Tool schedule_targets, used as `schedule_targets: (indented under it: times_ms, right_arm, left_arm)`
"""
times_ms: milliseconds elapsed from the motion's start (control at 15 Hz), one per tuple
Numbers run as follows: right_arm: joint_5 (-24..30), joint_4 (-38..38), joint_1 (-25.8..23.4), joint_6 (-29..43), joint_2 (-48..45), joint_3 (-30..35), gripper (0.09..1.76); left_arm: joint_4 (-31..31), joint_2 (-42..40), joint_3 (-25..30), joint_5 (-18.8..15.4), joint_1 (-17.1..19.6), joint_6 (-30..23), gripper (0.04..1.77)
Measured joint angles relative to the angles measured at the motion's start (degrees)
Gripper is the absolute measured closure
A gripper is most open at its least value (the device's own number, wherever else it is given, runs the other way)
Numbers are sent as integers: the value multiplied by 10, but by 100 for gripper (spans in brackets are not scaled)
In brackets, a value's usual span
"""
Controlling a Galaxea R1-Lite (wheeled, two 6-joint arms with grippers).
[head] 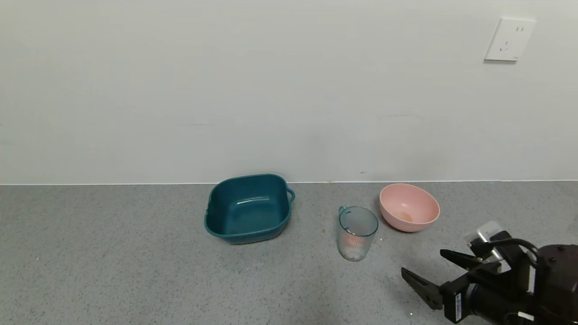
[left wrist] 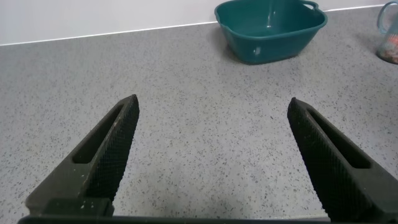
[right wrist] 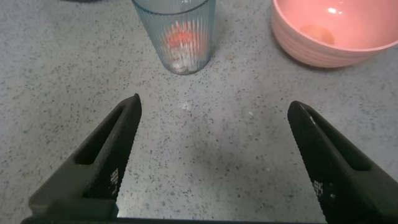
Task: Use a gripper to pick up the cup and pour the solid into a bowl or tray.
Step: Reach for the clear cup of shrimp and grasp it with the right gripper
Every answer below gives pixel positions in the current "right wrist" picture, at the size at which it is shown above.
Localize ribbed clear blue cup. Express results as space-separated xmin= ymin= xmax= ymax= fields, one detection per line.
xmin=131 ymin=0 xmax=217 ymax=76

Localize pink ribbed bowl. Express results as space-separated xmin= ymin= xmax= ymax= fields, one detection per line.
xmin=270 ymin=0 xmax=398 ymax=69

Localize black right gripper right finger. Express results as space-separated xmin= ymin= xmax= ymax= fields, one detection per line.
xmin=287 ymin=100 xmax=398 ymax=224

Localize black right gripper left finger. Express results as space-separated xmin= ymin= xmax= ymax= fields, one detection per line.
xmin=21 ymin=93 xmax=143 ymax=224

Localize red and white solid pieces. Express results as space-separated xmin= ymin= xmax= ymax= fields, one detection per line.
xmin=161 ymin=19 xmax=208 ymax=74

